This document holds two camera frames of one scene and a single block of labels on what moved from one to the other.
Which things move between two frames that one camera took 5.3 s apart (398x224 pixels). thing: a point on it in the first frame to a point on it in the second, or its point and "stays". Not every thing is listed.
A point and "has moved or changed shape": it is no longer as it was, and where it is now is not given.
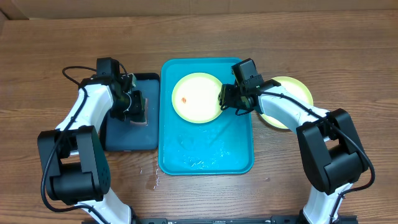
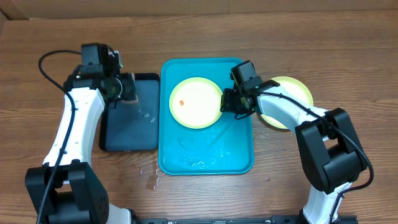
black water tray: (119, 135) stays
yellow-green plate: (195, 98) has moved or changed shape
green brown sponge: (140, 123) has moved or changed shape
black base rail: (246, 219) stays
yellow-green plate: (296, 88) stays
